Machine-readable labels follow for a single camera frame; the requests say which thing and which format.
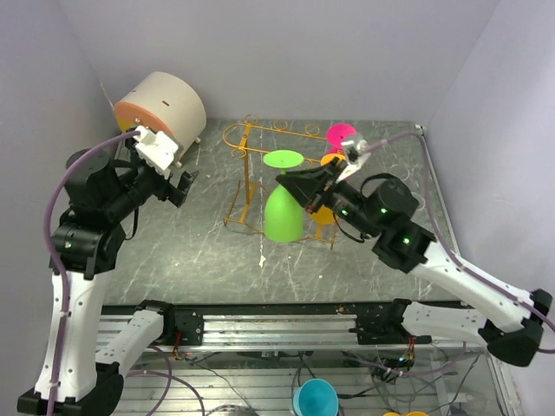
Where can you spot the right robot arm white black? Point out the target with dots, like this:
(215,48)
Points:
(504,319)

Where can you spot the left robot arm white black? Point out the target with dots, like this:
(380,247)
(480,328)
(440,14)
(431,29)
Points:
(77,378)

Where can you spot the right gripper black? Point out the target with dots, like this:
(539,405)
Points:
(309,185)

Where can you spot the white cylindrical bread box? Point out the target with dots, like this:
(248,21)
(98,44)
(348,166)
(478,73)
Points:
(163,102)

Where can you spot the teal plastic cup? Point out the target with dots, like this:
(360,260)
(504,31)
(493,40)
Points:
(316,397)

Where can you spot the pink plastic wine glass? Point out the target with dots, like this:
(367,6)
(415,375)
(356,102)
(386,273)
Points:
(337,134)

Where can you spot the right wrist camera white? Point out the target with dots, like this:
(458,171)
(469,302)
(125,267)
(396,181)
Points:
(356,151)

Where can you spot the orange cup below table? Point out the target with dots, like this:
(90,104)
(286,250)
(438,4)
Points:
(414,413)

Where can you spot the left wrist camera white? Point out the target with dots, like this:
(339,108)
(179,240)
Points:
(159,150)

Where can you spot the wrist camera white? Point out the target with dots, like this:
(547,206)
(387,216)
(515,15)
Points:
(159,150)
(356,151)

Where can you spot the gold wire wine glass rack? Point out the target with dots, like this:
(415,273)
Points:
(250,140)

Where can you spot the orange plastic wine glass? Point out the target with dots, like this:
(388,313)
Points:
(324,215)

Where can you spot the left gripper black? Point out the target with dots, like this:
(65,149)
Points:
(166,189)

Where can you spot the aluminium rail frame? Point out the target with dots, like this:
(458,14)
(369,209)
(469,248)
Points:
(242,333)

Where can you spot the green plastic wine glass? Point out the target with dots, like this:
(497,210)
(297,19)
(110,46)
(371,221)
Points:
(283,217)

